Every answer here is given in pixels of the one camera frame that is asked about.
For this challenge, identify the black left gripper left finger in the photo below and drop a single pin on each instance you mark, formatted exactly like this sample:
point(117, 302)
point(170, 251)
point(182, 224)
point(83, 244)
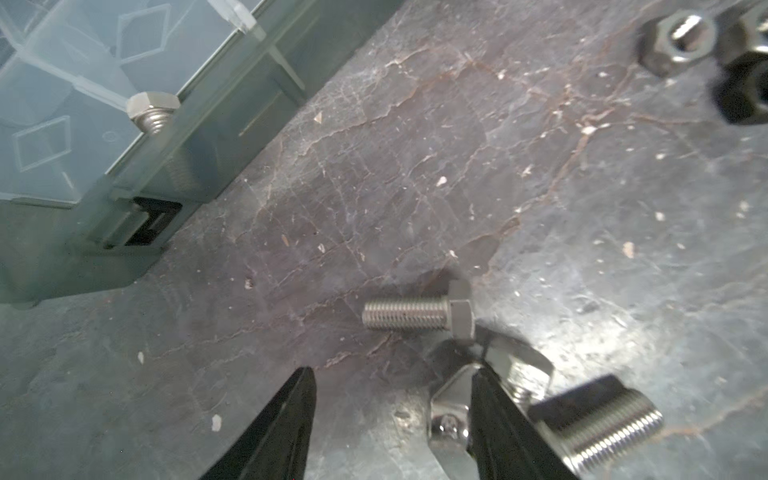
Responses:
point(275, 445)

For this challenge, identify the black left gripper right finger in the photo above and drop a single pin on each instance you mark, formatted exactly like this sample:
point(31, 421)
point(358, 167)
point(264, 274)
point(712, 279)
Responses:
point(503, 441)

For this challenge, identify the silver hex bolt large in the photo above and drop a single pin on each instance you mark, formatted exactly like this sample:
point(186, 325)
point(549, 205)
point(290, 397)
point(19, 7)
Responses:
point(596, 422)

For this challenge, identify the silver wing nut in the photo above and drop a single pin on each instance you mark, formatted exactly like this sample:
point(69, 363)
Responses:
point(525, 374)

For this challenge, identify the green plastic compartment organizer box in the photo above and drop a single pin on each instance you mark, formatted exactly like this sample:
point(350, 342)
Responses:
point(119, 119)

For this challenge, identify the silver hex nut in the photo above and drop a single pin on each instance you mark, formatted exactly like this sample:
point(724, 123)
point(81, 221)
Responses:
point(671, 44)
point(742, 35)

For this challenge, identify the black hex nut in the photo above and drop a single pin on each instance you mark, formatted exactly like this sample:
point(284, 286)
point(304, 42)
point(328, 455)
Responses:
point(742, 97)

